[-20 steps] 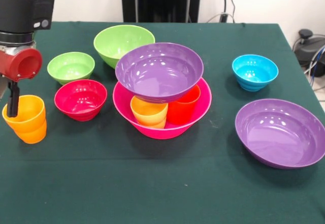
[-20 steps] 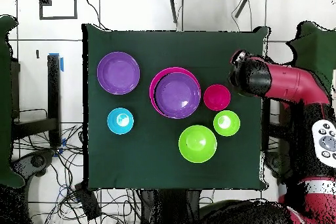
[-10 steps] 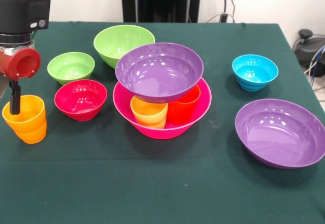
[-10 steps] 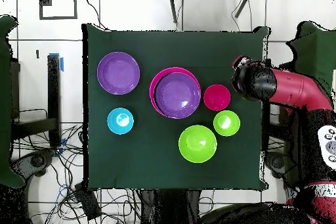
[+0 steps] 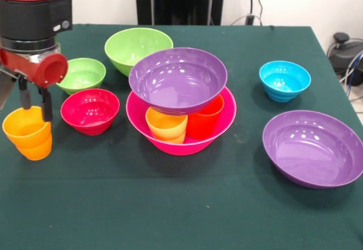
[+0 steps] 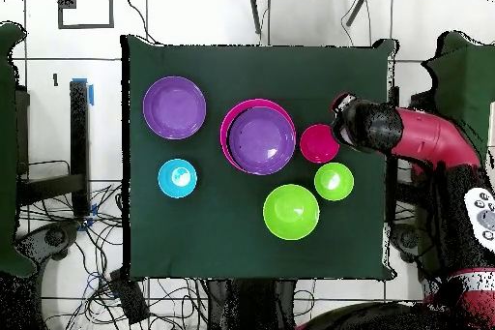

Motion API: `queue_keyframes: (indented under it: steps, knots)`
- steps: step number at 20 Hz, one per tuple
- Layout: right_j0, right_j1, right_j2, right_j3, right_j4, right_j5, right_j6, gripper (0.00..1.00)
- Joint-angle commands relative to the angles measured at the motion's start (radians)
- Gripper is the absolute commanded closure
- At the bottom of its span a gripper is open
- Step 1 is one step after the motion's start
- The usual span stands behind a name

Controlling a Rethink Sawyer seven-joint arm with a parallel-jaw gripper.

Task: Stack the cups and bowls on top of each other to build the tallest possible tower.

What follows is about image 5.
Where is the black hanging cable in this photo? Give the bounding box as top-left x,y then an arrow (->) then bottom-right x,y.
231,0 -> 264,26

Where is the black floor stand base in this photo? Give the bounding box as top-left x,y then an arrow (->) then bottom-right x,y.
326,32 -> 363,74

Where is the small green bowl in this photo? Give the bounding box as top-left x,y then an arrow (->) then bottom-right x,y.
56,57 -> 107,96

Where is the large green bowl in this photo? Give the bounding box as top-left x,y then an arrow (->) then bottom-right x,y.
104,27 -> 174,78

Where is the blue bowl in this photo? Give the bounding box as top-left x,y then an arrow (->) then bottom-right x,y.
258,60 -> 312,103

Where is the small red bowl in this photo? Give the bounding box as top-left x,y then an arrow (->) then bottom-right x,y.
60,88 -> 121,136

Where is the large pink bowl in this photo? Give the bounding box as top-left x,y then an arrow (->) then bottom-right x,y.
125,86 -> 238,156

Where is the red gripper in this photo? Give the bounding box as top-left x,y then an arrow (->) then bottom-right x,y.
0,47 -> 69,122

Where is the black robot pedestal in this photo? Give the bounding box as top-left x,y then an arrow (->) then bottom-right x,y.
129,0 -> 230,26

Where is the blue and white cable bundle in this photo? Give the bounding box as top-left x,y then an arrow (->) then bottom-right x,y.
339,50 -> 363,88

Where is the red cup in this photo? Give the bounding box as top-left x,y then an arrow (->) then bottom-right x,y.
186,94 -> 225,141

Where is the purple bowl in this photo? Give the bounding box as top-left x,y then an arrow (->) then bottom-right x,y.
128,47 -> 229,116
262,109 -> 363,189

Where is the yellow cup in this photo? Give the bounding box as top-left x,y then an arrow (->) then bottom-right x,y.
145,107 -> 189,145

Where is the orange cup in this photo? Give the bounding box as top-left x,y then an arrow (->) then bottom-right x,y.
2,105 -> 53,162

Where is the dark green tablecloth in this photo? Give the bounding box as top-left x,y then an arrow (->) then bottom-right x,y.
0,23 -> 363,250

